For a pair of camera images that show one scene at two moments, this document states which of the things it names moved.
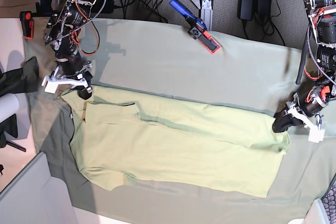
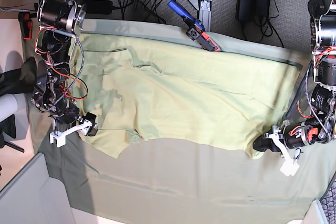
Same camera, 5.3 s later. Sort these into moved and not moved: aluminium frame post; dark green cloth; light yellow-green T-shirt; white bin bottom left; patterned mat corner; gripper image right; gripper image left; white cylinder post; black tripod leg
Moved: gripper image right; gripper image left; light yellow-green T-shirt
Not moved: white cylinder post; black tripod leg; aluminium frame post; dark green cloth; patterned mat corner; white bin bottom left
